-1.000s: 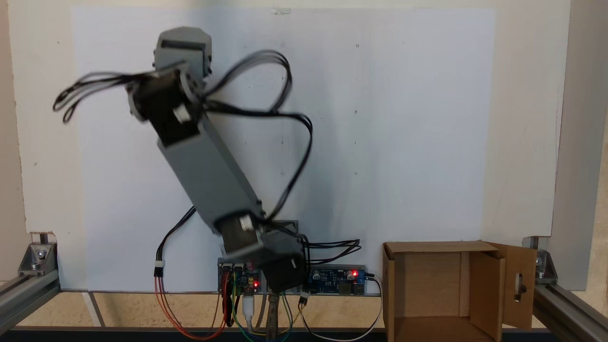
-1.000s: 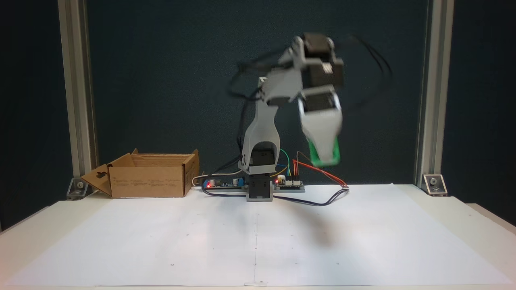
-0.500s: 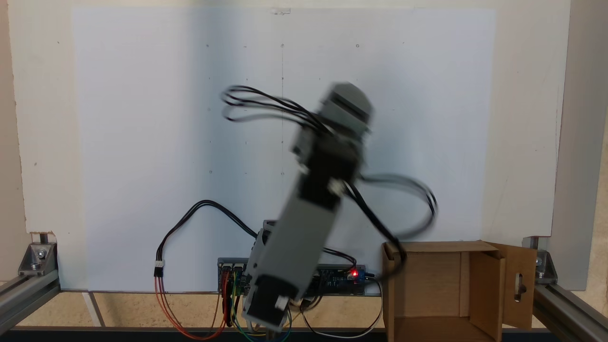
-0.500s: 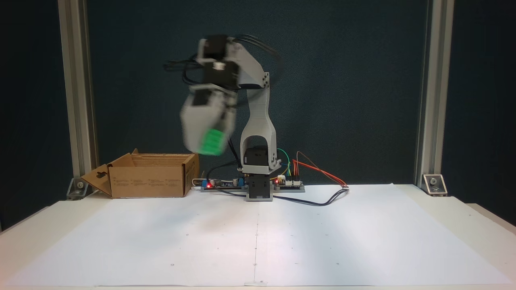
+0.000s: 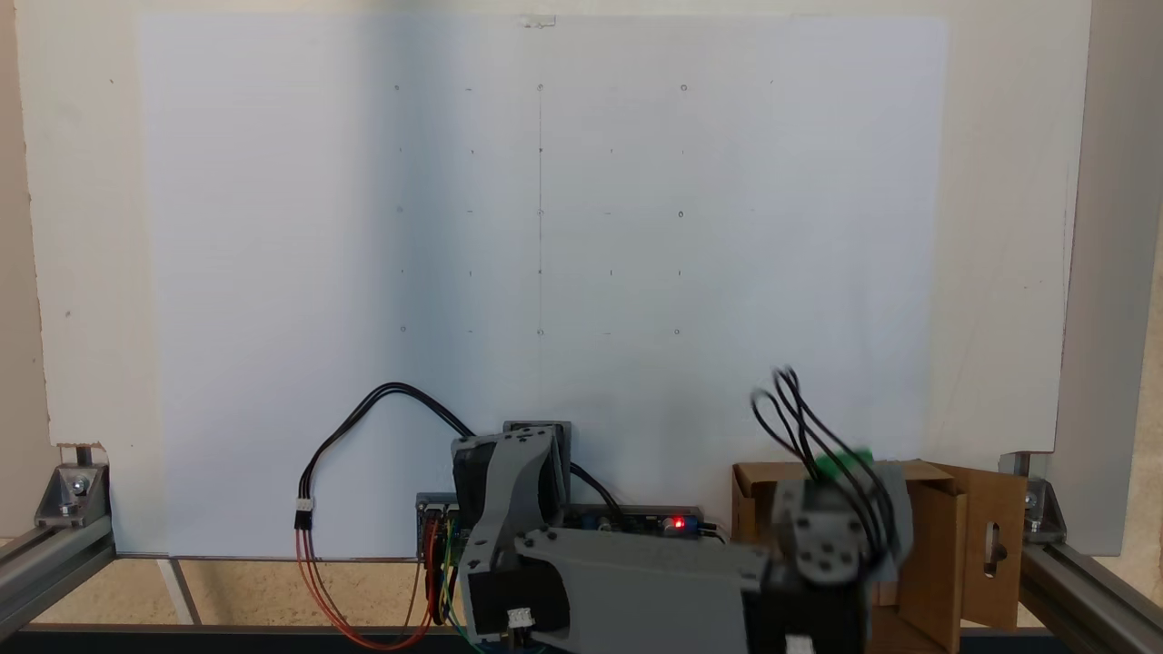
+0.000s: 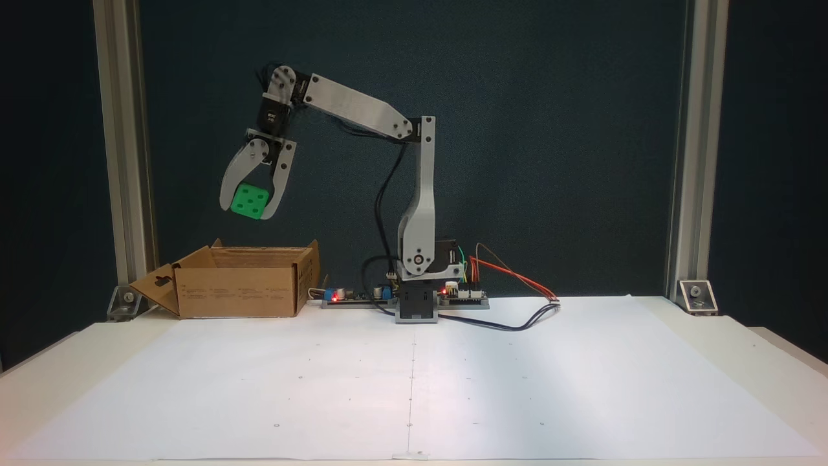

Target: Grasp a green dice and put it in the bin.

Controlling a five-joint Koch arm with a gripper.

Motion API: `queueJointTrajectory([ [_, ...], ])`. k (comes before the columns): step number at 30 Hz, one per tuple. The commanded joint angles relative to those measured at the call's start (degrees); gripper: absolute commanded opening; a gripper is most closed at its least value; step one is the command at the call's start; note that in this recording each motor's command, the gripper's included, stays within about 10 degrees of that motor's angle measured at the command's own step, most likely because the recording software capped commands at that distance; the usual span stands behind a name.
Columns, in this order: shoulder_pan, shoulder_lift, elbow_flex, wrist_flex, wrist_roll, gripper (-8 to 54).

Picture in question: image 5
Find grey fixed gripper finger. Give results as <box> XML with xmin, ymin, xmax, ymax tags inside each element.
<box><xmin>861</xmin><ymin>460</ymin><xmax>912</xmax><ymax>514</ymax></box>

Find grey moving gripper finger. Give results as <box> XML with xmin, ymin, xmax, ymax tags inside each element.
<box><xmin>772</xmin><ymin>474</ymin><xmax>866</xmax><ymax>585</ymax></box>

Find green dice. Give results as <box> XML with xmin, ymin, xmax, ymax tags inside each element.
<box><xmin>811</xmin><ymin>447</ymin><xmax>875</xmax><ymax>481</ymax></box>

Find brown cardboard box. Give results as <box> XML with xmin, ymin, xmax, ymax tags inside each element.
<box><xmin>731</xmin><ymin>459</ymin><xmax>1029</xmax><ymax>654</ymax></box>

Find blue power circuit board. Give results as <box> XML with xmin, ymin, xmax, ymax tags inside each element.
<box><xmin>563</xmin><ymin>502</ymin><xmax>708</xmax><ymax>539</ymax></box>

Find white paper sheet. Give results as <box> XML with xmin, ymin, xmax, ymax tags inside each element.
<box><xmin>136</xmin><ymin>11</ymin><xmax>950</xmax><ymax>560</ymax></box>

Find black arm wire bundle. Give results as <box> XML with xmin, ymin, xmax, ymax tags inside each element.
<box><xmin>750</xmin><ymin>366</ymin><xmax>900</xmax><ymax>569</ymax></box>

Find metal corner bracket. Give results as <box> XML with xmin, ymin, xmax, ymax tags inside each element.
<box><xmin>998</xmin><ymin>451</ymin><xmax>1066</xmax><ymax>546</ymax></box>
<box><xmin>35</xmin><ymin>463</ymin><xmax>112</xmax><ymax>530</ymax></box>

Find aluminium frame rail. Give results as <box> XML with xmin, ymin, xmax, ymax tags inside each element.
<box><xmin>0</xmin><ymin>520</ymin><xmax>117</xmax><ymax>641</ymax></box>
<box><xmin>1019</xmin><ymin>538</ymin><xmax>1163</xmax><ymax>654</ymax></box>

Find circuit board with jumper wires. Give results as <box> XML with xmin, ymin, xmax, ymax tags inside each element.
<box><xmin>415</xmin><ymin>492</ymin><xmax>462</xmax><ymax>562</ymax></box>

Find black cable with white plug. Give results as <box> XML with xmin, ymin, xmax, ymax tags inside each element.
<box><xmin>295</xmin><ymin>381</ymin><xmax>478</xmax><ymax>532</ymax></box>

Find orange jumper wires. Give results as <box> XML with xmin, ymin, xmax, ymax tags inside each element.
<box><xmin>295</xmin><ymin>518</ymin><xmax>442</xmax><ymax>651</ymax></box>

